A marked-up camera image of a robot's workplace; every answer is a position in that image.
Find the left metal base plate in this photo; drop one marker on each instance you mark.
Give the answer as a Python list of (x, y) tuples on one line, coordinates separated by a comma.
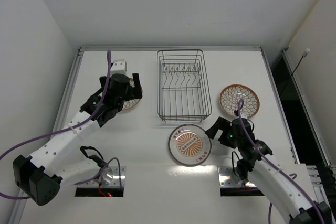
[(111, 178)]

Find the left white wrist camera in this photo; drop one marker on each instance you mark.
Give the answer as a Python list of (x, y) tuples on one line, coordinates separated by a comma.
[(119, 66)]

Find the orange sunburst plate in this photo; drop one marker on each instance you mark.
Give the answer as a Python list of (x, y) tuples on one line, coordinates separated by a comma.
[(188, 145)]

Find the grey wire dish rack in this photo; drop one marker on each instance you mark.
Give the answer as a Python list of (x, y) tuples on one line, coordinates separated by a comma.
[(182, 86)]

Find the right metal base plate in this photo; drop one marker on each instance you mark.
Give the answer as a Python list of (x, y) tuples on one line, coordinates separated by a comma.
[(228, 179)]

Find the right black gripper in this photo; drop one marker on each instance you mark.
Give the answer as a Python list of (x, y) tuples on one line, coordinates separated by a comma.
[(222, 135)]

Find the brown-rimmed flower plate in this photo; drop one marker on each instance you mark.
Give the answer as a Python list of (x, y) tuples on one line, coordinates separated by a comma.
[(231, 95), (131, 103)]

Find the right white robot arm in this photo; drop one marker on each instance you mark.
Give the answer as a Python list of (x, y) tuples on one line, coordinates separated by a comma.
[(259, 166)]

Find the black cable white plug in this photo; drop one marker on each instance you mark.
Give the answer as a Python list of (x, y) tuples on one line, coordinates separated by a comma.
[(303, 55)]

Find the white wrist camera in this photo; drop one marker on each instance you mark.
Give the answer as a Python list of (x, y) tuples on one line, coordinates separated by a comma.
[(242, 115), (119, 66)]

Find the metal base plate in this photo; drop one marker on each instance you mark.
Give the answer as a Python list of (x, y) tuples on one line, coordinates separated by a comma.
[(111, 178), (228, 179)]

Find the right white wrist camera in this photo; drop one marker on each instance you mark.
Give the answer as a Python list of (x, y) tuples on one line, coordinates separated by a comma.
[(242, 115)]

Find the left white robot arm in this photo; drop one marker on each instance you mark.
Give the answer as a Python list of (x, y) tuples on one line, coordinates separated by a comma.
[(39, 176)]

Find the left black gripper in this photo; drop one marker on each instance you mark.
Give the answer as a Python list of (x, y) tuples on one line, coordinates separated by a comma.
[(134, 93)]

